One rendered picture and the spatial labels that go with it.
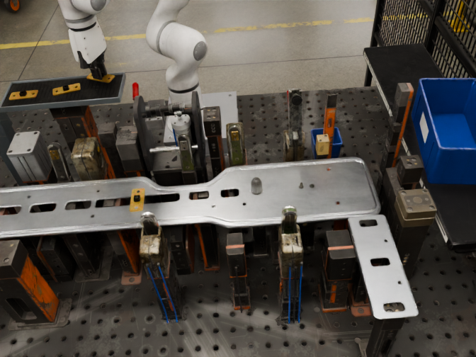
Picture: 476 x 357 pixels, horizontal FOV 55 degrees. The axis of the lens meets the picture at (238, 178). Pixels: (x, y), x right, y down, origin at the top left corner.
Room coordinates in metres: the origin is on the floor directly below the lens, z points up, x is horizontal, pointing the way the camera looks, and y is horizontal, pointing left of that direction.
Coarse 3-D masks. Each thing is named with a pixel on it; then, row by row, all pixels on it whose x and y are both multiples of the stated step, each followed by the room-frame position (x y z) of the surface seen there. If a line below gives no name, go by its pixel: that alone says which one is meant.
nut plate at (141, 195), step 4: (136, 188) 0.93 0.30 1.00; (140, 188) 0.92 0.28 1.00; (132, 192) 0.91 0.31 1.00; (136, 192) 0.91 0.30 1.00; (140, 192) 0.91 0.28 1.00; (144, 192) 0.91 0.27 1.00; (132, 196) 0.90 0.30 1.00; (140, 196) 0.89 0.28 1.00; (132, 200) 0.88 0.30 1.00; (136, 200) 0.87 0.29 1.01; (140, 200) 0.88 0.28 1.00; (132, 204) 0.87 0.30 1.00; (136, 204) 0.86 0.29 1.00; (140, 204) 0.86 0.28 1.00; (132, 208) 0.85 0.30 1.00; (140, 208) 0.85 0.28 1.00
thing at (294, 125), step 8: (296, 88) 1.04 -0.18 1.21; (288, 96) 1.03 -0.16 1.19; (296, 96) 1.00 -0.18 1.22; (288, 104) 1.03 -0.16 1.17; (296, 104) 0.99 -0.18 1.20; (288, 112) 1.03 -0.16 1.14; (296, 112) 1.02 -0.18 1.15; (288, 120) 1.03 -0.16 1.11; (296, 120) 1.02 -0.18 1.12; (288, 128) 1.02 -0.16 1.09; (296, 128) 1.01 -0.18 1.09
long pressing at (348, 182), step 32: (320, 160) 0.96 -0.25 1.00; (352, 160) 0.95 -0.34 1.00; (0, 192) 0.97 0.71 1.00; (32, 192) 0.96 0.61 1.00; (64, 192) 0.94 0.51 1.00; (96, 192) 0.93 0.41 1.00; (128, 192) 0.92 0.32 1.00; (160, 192) 0.90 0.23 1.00; (192, 192) 0.89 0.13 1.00; (288, 192) 0.86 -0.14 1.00; (320, 192) 0.84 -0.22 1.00; (352, 192) 0.83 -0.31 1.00; (0, 224) 0.84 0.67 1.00; (32, 224) 0.83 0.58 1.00; (64, 224) 0.82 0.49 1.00; (96, 224) 0.81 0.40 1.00; (128, 224) 0.80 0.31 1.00; (160, 224) 0.79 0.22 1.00; (192, 224) 0.79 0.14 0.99; (224, 224) 0.77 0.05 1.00; (256, 224) 0.76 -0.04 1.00
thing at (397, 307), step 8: (384, 304) 0.50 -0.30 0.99; (392, 304) 0.50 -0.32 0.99; (400, 304) 0.49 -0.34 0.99; (376, 320) 0.50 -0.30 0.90; (384, 320) 0.46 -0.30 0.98; (392, 320) 0.46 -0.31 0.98; (400, 320) 0.46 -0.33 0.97; (376, 328) 0.49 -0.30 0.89; (384, 328) 0.46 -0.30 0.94; (392, 328) 0.46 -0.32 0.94; (400, 328) 0.46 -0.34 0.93; (376, 336) 0.48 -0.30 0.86; (384, 336) 0.47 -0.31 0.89; (392, 336) 0.47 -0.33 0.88; (360, 344) 0.53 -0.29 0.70; (368, 344) 0.50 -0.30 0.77; (376, 344) 0.47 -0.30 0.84; (384, 344) 0.48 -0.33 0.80; (368, 352) 0.49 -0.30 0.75; (376, 352) 0.47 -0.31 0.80; (384, 352) 0.48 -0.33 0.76
